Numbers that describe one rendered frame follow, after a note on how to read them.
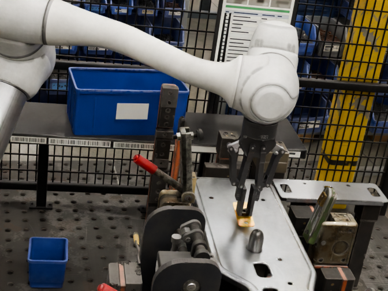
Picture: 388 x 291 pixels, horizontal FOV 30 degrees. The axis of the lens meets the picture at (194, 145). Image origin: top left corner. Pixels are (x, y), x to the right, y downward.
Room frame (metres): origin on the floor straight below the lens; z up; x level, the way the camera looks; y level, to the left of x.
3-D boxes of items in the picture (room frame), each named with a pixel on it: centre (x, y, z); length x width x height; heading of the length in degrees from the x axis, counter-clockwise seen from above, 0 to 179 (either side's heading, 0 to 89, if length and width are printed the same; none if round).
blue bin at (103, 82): (1.83, 0.20, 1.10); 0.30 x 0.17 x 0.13; 109
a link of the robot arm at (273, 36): (1.44, -0.13, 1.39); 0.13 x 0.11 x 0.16; 178
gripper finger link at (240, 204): (1.45, -0.12, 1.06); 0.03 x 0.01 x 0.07; 12
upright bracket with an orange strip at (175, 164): (1.53, 0.04, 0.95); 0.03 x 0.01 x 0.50; 12
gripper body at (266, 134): (1.45, -0.14, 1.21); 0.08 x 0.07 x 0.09; 102
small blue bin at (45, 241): (1.53, 0.33, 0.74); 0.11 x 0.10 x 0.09; 12
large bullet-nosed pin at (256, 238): (1.34, -0.16, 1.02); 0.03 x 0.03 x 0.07
